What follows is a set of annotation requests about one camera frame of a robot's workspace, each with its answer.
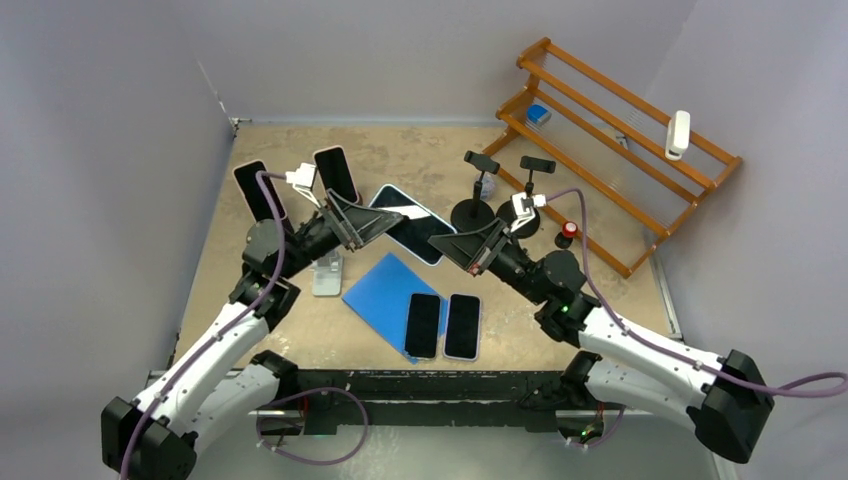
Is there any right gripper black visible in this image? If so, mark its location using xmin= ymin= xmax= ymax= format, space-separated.
xmin=429 ymin=218 xmax=548 ymax=305

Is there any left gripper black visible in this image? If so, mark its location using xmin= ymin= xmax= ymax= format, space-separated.
xmin=277 ymin=189 xmax=400 ymax=280

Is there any black round phone stand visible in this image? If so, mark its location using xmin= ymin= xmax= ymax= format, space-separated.
xmin=496 ymin=155 xmax=556 ymax=239
xmin=450 ymin=150 xmax=500 ymax=233

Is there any light blue phone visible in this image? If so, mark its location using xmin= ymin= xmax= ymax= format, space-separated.
xmin=368 ymin=184 xmax=456 ymax=266

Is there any silver phone stand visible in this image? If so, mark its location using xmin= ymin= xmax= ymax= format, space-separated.
xmin=312 ymin=250 xmax=343 ymax=297

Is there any pink phone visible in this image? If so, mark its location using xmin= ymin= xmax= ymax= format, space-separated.
xmin=313 ymin=145 xmax=361 ymax=204
xmin=232 ymin=159 xmax=288 ymax=222

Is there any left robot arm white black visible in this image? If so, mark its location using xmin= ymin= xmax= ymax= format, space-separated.
xmin=101 ymin=193 xmax=406 ymax=479

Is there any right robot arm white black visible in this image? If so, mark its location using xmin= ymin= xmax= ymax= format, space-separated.
xmin=428 ymin=220 xmax=774 ymax=464

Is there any blue mat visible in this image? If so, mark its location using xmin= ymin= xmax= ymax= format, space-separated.
xmin=342 ymin=253 xmax=447 ymax=365

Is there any red black knob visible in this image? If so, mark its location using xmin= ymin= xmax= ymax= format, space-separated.
xmin=554 ymin=221 xmax=579 ymax=249

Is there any blue white eraser block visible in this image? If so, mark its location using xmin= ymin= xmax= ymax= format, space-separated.
xmin=526 ymin=104 xmax=551 ymax=127

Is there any orange wooden rack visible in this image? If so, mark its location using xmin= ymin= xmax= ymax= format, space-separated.
xmin=484 ymin=37 xmax=742 ymax=278

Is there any white stapler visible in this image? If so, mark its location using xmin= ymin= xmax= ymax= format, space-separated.
xmin=664 ymin=110 xmax=691 ymax=161

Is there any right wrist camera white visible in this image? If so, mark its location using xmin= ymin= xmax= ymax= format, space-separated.
xmin=510 ymin=192 xmax=547 ymax=236

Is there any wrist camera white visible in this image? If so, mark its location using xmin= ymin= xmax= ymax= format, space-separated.
xmin=285 ymin=162 xmax=325 ymax=209
xmin=510 ymin=192 xmax=547 ymax=236

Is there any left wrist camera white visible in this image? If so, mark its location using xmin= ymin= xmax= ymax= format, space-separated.
xmin=285 ymin=162 xmax=325 ymax=209

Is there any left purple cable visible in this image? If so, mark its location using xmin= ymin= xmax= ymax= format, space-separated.
xmin=119 ymin=170 xmax=370 ymax=480

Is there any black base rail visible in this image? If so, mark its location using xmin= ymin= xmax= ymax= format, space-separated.
xmin=253 ymin=369 xmax=621 ymax=435

